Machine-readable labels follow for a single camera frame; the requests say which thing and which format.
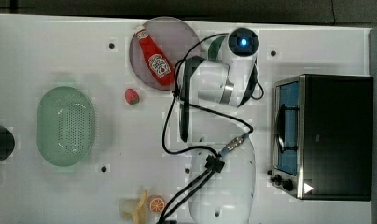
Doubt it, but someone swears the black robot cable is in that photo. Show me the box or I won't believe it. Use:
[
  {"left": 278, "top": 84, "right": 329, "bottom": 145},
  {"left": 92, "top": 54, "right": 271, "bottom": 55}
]
[{"left": 155, "top": 32, "right": 265, "bottom": 224}]

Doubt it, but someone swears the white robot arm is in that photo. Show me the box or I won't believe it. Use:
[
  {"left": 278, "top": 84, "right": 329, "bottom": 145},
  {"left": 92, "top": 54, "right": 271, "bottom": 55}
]
[{"left": 177, "top": 28, "right": 259, "bottom": 224}]

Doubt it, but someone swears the pink round plate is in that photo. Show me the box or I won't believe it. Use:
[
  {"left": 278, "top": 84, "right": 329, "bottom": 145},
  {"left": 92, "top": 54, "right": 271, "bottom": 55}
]
[{"left": 129, "top": 17, "right": 200, "bottom": 91}]

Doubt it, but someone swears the black cylinder at left edge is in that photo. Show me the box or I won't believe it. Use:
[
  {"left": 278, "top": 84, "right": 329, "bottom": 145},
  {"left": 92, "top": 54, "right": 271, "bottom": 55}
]
[{"left": 0, "top": 126, "right": 15, "bottom": 161}]

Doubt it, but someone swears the red strawberry toy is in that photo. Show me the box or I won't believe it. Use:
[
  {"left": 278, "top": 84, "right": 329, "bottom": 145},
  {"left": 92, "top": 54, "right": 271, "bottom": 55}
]
[{"left": 124, "top": 88, "right": 140, "bottom": 105}]

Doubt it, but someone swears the green perforated colander basket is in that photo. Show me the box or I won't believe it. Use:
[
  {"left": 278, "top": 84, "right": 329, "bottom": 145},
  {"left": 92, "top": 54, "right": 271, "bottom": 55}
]
[{"left": 36, "top": 86, "right": 95, "bottom": 167}]

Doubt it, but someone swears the orange slice toy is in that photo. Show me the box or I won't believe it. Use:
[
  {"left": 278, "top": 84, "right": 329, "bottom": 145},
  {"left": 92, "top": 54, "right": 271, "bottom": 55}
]
[{"left": 148, "top": 195, "right": 166, "bottom": 213}]

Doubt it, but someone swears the silver toaster oven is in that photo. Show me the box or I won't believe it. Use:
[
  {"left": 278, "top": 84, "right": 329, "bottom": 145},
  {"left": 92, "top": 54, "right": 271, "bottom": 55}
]
[{"left": 268, "top": 74, "right": 373, "bottom": 202}]

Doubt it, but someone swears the yellow banana peel toy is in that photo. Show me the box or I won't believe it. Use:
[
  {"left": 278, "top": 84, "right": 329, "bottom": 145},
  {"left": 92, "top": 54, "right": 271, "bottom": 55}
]
[{"left": 119, "top": 190, "right": 147, "bottom": 224}]

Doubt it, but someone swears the red ketchup bottle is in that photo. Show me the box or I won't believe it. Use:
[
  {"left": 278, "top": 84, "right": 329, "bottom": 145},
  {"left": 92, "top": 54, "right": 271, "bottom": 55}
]
[{"left": 134, "top": 25, "right": 175, "bottom": 86}]

